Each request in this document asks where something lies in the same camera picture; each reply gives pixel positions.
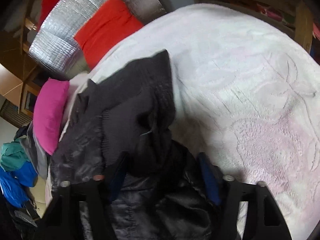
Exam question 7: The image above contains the black puffer jacket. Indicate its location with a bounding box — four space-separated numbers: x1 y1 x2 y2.
50 51 219 239

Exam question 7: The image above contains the blue garment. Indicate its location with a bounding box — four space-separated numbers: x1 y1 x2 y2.
1 161 38 208

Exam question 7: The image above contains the teal garment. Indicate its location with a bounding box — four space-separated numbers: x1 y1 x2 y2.
1 140 29 172

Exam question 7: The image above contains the grey garment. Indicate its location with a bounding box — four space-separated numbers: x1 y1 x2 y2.
14 121 50 180

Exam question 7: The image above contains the magenta pillow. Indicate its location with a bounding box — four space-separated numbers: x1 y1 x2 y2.
33 79 69 155

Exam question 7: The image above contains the pink white fleece blanket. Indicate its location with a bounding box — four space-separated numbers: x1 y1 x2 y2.
60 4 319 239

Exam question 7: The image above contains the brown wooden cabinet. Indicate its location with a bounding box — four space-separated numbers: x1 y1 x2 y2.
1 31 42 118

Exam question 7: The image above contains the silver foil insulation mat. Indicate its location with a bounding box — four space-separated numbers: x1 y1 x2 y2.
29 0 165 80

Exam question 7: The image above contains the wooden bed headboard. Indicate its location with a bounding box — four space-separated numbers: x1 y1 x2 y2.
20 0 38 55

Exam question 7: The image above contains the red pillow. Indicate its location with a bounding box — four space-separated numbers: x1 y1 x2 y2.
74 0 144 69

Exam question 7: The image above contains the wooden shelf frame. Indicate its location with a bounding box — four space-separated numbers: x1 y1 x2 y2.
195 0 320 54

